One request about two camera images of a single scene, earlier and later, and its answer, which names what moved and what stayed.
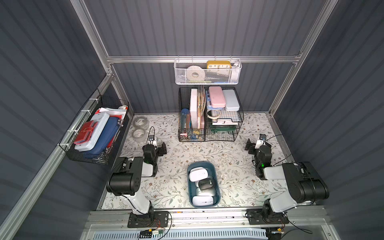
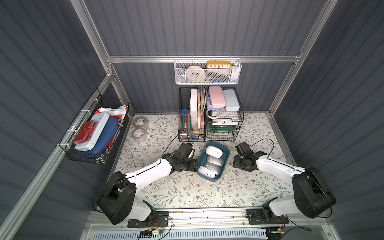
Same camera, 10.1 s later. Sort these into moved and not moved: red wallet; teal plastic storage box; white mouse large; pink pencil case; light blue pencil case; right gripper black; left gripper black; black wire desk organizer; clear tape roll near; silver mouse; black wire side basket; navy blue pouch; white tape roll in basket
Moved: left gripper black; white mouse large; teal plastic storage box; right gripper black; silver mouse
Not moved: light blue pencil case; pink pencil case; black wire desk organizer; white tape roll in basket; black wire side basket; red wallet; navy blue pouch; clear tape roll near
